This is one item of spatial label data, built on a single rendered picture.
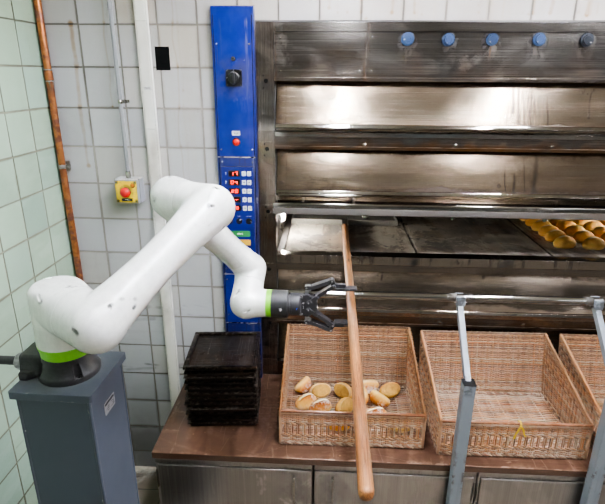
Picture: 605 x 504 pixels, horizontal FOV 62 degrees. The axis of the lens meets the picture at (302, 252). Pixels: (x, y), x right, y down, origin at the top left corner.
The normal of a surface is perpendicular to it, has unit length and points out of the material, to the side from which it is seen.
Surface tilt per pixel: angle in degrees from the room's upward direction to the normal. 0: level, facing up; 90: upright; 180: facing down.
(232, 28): 90
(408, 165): 70
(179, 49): 90
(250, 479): 90
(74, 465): 90
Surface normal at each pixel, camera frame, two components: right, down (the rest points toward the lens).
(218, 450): 0.00, -0.94
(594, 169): -0.05, -0.01
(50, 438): -0.07, 0.33
